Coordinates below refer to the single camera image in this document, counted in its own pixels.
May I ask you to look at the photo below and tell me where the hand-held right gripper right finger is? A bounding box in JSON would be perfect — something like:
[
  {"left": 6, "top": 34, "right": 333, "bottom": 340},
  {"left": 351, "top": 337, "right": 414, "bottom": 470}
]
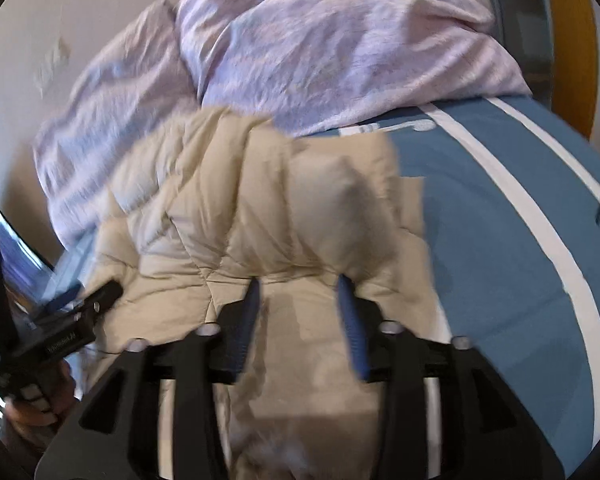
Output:
[{"left": 335, "top": 275, "right": 566, "bottom": 480}]

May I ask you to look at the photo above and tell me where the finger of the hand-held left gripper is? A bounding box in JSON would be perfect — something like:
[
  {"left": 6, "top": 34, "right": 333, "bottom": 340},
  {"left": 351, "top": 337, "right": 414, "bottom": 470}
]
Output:
[
  {"left": 80, "top": 280, "right": 124, "bottom": 313},
  {"left": 44, "top": 282, "right": 84, "bottom": 312}
]

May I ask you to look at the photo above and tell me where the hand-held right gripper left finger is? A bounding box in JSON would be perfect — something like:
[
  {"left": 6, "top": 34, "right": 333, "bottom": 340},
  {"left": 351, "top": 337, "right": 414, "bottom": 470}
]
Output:
[{"left": 40, "top": 277, "right": 263, "bottom": 480}]

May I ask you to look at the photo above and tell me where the beige puffer jacket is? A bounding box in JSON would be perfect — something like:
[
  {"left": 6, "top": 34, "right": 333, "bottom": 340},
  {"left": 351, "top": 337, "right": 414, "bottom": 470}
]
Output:
[{"left": 87, "top": 107, "right": 453, "bottom": 480}]

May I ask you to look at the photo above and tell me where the person's left hand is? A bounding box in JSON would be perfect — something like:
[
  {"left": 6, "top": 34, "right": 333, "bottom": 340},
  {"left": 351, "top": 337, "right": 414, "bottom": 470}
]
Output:
[{"left": 5, "top": 360, "right": 79, "bottom": 429}]

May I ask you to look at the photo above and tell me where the blue striped cloth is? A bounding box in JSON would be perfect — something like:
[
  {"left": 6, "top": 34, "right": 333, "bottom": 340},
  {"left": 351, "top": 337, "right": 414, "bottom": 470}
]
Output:
[{"left": 0, "top": 182, "right": 56, "bottom": 376}]

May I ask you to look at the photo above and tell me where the blue white-striped bed sheet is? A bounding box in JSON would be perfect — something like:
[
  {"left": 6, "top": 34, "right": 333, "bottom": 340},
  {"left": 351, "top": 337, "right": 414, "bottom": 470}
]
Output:
[{"left": 330, "top": 95, "right": 600, "bottom": 480}]

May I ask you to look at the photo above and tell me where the lilac duvet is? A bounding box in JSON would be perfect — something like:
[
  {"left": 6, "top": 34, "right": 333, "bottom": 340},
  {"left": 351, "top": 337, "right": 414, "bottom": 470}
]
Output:
[{"left": 32, "top": 0, "right": 533, "bottom": 251}]

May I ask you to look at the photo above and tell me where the dark glass panel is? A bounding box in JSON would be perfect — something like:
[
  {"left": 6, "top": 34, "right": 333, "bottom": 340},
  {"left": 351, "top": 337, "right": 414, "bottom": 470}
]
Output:
[{"left": 480, "top": 0, "right": 555, "bottom": 108}]

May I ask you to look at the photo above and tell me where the orange wooden frame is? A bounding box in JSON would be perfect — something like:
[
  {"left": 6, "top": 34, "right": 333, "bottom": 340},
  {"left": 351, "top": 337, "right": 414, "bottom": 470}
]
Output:
[{"left": 542, "top": 0, "right": 598, "bottom": 143}]

